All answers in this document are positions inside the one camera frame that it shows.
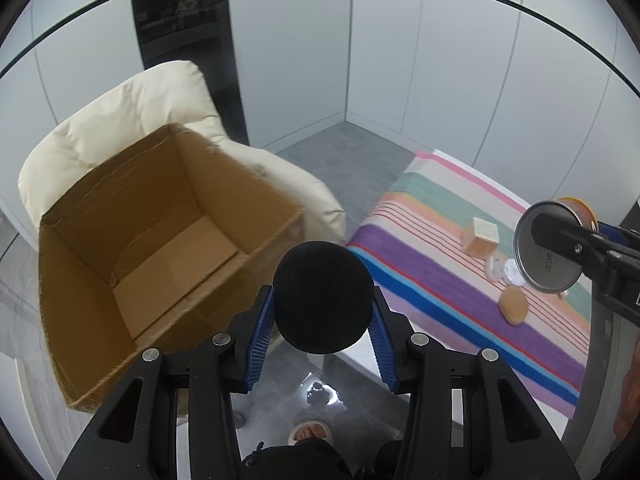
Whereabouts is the beige round sponge puff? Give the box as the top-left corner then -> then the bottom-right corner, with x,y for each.
498,286 -> 529,326

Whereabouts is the striped colourful blanket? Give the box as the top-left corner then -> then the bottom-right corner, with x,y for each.
348,152 -> 591,417

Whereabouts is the black round sponge puff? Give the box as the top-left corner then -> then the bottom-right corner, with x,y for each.
272,240 -> 374,354

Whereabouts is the person's right hand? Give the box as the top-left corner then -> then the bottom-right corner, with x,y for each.
613,338 -> 640,441

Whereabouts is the red tin can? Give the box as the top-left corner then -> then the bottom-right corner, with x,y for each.
513,197 -> 599,294

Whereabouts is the person's sandalled foot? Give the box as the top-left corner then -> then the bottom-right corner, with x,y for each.
288,420 -> 332,445

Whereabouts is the small clear round case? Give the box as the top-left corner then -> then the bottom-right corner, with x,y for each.
485,254 -> 506,282

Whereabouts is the cream padded armchair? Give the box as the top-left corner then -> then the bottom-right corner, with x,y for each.
17,61 -> 346,244

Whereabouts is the white round compact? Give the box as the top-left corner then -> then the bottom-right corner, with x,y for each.
502,259 -> 526,287

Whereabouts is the black glass cabinet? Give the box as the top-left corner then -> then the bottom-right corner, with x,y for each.
131,0 -> 250,144

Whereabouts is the small wooden cube box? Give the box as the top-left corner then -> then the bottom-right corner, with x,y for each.
461,217 -> 499,259

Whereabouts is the brown cardboard box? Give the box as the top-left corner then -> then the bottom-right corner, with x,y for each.
39,124 -> 305,413

